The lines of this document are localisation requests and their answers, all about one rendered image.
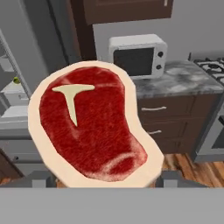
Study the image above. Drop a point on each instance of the white microwave oven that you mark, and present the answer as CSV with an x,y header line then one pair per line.
x,y
137,57

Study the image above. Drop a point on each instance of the raw red T-bone steak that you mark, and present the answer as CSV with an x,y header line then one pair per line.
x,y
96,128

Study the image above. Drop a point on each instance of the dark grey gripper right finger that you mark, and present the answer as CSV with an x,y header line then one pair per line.
x,y
175,180

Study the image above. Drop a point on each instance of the grey fridge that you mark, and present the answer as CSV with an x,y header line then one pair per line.
x,y
20,87

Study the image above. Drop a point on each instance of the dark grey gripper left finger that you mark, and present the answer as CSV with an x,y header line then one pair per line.
x,y
35,180

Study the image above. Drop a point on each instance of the dark brown drawer front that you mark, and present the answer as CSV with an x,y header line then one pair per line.
x,y
166,108
167,131

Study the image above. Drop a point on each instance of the green round fruit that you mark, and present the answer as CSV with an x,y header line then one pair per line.
x,y
16,80

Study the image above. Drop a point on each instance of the steel cooker with black hob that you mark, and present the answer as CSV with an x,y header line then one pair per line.
x,y
211,108

